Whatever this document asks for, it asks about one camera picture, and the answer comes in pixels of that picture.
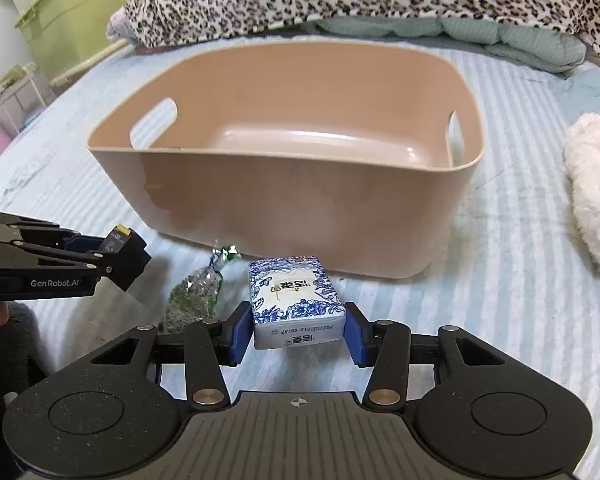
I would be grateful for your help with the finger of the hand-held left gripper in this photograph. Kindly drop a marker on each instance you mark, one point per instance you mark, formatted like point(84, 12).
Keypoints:
point(127, 262)
point(40, 227)

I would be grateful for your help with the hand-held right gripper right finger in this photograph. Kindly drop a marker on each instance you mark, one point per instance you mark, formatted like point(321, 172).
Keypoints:
point(356, 336)

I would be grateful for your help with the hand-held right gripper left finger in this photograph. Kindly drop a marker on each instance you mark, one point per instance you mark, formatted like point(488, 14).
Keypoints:
point(241, 332)

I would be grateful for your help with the blue floral tissue pack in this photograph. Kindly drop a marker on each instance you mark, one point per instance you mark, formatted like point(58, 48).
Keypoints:
point(292, 300)

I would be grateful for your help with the beige plastic basket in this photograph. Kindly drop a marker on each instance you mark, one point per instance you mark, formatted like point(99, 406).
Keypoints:
point(290, 160)

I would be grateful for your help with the person's left forearm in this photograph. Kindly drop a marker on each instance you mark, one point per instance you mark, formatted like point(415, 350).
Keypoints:
point(15, 360)

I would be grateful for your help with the clear bag of green snack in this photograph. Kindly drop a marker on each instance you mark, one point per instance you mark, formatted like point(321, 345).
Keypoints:
point(195, 295)

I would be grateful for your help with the small white rack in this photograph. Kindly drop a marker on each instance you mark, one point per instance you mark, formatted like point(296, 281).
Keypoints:
point(17, 95)

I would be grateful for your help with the light blue striped bed sheet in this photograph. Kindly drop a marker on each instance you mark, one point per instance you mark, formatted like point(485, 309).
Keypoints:
point(520, 270)

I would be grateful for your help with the green plastic storage box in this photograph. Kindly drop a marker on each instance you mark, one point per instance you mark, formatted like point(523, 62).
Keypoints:
point(80, 15)

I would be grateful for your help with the white fluffy cushion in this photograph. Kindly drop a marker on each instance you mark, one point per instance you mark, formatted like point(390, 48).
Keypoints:
point(597, 185)

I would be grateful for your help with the green quilt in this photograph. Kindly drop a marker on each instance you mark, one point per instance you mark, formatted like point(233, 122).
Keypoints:
point(470, 37)

